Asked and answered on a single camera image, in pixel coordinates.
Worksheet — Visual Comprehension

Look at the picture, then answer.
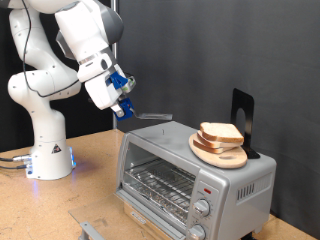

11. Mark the round wooden board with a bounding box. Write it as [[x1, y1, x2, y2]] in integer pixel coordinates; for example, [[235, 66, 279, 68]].
[[188, 132, 249, 170]]

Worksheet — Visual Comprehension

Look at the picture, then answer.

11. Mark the glass toaster oven door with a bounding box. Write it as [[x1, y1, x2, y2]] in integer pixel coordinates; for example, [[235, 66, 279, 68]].
[[68, 189, 188, 240]]

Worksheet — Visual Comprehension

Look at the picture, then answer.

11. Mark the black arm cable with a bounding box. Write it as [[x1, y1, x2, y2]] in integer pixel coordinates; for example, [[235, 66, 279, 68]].
[[20, 0, 83, 99]]

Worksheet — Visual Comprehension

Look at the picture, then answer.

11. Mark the vertical metal pole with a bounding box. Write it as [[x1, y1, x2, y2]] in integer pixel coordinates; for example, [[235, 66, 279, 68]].
[[110, 0, 120, 130]]

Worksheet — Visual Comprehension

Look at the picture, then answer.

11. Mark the silver toaster oven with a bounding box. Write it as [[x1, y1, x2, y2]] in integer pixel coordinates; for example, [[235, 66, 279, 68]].
[[114, 120, 278, 240]]

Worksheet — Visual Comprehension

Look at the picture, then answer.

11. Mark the wrist camera on blue mount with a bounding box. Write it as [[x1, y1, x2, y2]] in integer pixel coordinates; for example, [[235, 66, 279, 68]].
[[109, 70, 138, 95]]

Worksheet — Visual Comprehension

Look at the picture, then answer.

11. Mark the black base cable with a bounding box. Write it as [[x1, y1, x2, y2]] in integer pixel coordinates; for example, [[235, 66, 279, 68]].
[[0, 163, 29, 171], [0, 153, 33, 163]]

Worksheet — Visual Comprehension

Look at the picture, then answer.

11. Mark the black metal bookend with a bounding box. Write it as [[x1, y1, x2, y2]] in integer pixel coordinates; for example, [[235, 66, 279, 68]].
[[229, 87, 262, 160]]

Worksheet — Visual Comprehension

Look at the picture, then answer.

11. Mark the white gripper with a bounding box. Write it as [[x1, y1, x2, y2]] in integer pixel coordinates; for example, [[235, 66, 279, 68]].
[[83, 68, 126, 119]]

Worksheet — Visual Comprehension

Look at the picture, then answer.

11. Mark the spatula with blue block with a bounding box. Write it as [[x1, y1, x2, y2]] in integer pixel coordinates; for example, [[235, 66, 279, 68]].
[[115, 97, 174, 122]]

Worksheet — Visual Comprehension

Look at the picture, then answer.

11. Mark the silver oven knob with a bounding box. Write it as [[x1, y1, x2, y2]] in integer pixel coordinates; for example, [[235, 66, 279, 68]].
[[193, 198, 212, 218], [187, 223, 207, 240]]

